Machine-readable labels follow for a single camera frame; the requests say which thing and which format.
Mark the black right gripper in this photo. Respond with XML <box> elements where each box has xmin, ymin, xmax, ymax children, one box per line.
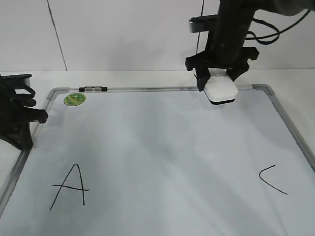
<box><xmin>185</xmin><ymin>14</ymin><xmax>259</xmax><ymax>91</ymax></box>

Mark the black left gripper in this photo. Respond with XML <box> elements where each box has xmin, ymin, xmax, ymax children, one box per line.
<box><xmin>0</xmin><ymin>74</ymin><xmax>48</xmax><ymax>150</ymax></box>

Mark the white board eraser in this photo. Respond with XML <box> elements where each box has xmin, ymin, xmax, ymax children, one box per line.
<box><xmin>204</xmin><ymin>69</ymin><xmax>238</xmax><ymax>105</ymax></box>

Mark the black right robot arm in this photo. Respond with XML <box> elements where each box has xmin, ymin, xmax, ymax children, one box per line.
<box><xmin>185</xmin><ymin>0</ymin><xmax>315</xmax><ymax>91</ymax></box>

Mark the round green magnet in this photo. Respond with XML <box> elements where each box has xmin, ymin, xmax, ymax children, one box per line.
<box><xmin>63</xmin><ymin>93</ymin><xmax>86</xmax><ymax>107</ymax></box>

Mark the black cable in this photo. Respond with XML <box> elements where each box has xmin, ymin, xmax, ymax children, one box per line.
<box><xmin>245</xmin><ymin>8</ymin><xmax>312</xmax><ymax>46</ymax></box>

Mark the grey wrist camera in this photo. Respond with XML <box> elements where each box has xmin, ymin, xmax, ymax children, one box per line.
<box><xmin>189</xmin><ymin>15</ymin><xmax>218</xmax><ymax>33</ymax></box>

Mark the white board with grey frame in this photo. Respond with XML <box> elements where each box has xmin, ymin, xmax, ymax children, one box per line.
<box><xmin>0</xmin><ymin>84</ymin><xmax>315</xmax><ymax>236</ymax></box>

